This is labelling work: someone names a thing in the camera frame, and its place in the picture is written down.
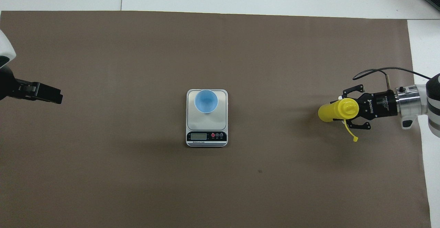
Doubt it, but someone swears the brown paper table mat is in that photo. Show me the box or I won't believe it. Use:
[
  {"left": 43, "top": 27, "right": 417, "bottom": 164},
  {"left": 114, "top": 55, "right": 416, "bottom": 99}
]
[{"left": 0, "top": 11, "right": 432, "bottom": 228}]

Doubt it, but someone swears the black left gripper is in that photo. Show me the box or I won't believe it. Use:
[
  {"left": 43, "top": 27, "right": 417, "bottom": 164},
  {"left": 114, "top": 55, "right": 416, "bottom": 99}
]
[{"left": 0, "top": 65, "right": 63, "bottom": 105}]

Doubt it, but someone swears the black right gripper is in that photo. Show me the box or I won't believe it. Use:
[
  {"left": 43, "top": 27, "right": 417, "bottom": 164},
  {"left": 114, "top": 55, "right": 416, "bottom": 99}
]
[{"left": 331, "top": 85, "right": 398, "bottom": 130}]

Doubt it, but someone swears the silver digital kitchen scale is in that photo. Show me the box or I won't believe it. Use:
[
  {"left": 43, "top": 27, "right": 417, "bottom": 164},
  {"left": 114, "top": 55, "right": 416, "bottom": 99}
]
[{"left": 186, "top": 89, "right": 228, "bottom": 148}]

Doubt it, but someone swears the light blue plastic cup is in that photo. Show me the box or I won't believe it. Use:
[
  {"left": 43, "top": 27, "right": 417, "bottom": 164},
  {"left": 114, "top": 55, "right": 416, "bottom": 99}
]
[{"left": 194, "top": 89, "right": 219, "bottom": 114}]

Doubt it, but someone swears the yellow squeeze bottle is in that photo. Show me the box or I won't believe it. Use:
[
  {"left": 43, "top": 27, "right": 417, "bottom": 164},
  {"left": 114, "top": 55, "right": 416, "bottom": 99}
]
[{"left": 318, "top": 98, "right": 360, "bottom": 142}]

